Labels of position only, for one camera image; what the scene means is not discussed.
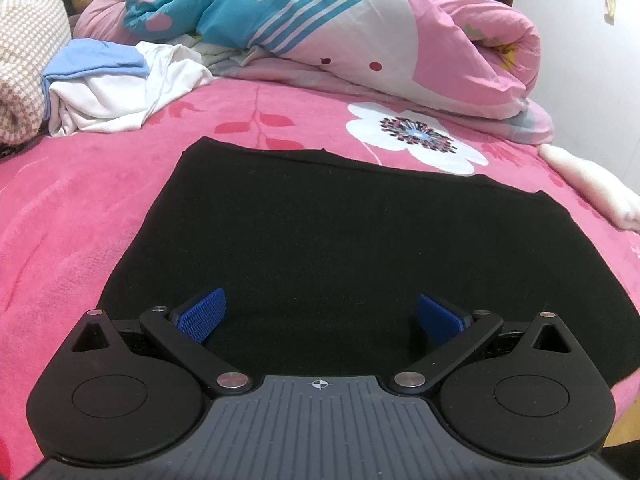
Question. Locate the beige checked cloth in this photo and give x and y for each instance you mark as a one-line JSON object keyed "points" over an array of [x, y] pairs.
{"points": [[25, 60]]}

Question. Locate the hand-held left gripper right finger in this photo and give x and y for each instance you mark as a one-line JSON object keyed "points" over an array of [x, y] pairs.
{"points": [[440, 317]]}

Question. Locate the light blue cloth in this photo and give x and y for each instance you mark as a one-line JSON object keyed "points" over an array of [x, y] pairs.
{"points": [[90, 57]]}

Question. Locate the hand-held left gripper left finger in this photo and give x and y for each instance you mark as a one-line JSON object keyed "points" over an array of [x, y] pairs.
{"points": [[200, 315]]}

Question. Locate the black printed t-shirt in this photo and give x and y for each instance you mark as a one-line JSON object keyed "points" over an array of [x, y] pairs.
{"points": [[325, 235]]}

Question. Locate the white folded cloth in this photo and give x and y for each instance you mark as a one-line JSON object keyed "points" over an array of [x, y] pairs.
{"points": [[590, 180]]}

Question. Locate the pink and blue quilt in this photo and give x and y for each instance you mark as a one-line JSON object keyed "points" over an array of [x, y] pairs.
{"points": [[375, 35]]}

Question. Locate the grey white cloth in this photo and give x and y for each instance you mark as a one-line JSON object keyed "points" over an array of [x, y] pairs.
{"points": [[225, 57]]}

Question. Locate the pink striped cloth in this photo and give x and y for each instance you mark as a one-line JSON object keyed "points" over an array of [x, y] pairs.
{"points": [[105, 20]]}

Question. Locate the pink floral bed blanket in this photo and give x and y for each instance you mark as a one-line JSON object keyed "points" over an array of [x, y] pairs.
{"points": [[75, 210]]}

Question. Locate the white crumpled cloth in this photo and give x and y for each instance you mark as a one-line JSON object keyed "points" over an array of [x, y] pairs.
{"points": [[125, 100]]}

